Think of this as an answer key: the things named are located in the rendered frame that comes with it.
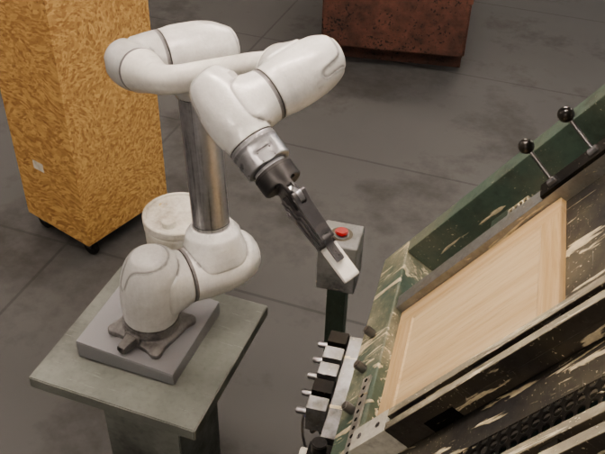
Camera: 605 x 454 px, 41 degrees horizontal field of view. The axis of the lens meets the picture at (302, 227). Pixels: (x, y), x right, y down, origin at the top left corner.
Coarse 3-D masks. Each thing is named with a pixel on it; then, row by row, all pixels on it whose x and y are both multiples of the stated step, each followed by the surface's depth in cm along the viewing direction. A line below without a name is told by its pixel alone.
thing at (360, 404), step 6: (366, 378) 204; (366, 384) 202; (360, 390) 203; (366, 390) 200; (360, 396) 200; (360, 402) 198; (360, 408) 196; (354, 414) 197; (360, 414) 194; (354, 420) 195; (360, 420) 193; (354, 426) 193; (348, 438) 191; (348, 444) 189
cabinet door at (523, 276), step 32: (544, 224) 186; (480, 256) 204; (512, 256) 190; (544, 256) 177; (448, 288) 207; (480, 288) 193; (512, 288) 180; (544, 288) 168; (416, 320) 212; (448, 320) 197; (480, 320) 183; (512, 320) 171; (416, 352) 200; (448, 352) 186; (384, 384) 203; (416, 384) 189
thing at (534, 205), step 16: (576, 176) 184; (592, 176) 183; (560, 192) 188; (576, 192) 187; (528, 208) 193; (544, 208) 192; (496, 224) 203; (512, 224) 197; (480, 240) 205; (496, 240) 200; (464, 256) 207; (432, 272) 217; (448, 272) 210; (416, 288) 219; (432, 288) 215; (400, 304) 222
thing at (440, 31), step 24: (336, 0) 504; (360, 0) 502; (384, 0) 499; (408, 0) 497; (432, 0) 494; (456, 0) 492; (336, 24) 514; (360, 24) 512; (384, 24) 509; (408, 24) 506; (432, 24) 504; (456, 24) 501; (360, 48) 523; (384, 48) 518; (408, 48) 516; (432, 48) 513; (456, 48) 510
